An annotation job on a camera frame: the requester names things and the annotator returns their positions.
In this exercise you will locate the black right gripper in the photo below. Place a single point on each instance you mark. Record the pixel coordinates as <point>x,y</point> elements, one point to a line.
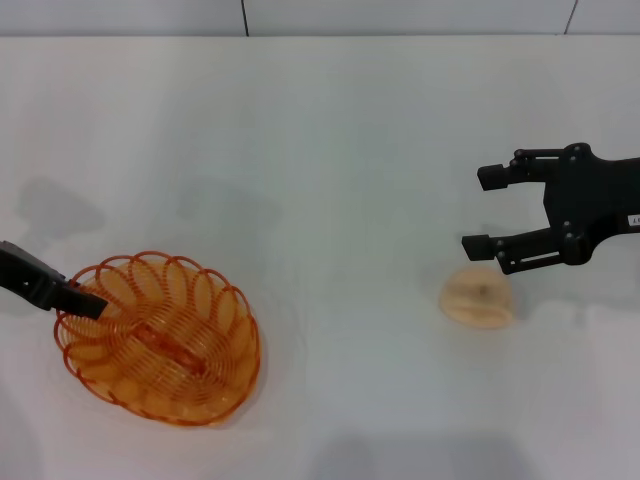
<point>590,200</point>

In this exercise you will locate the orange woven plastic basket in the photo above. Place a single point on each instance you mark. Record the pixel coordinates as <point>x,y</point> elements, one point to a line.
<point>210,360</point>

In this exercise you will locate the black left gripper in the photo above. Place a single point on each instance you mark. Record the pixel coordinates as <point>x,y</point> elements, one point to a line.
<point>30,275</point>

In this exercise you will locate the pale round bread bun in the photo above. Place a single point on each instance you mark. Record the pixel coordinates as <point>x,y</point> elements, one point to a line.
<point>475,305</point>

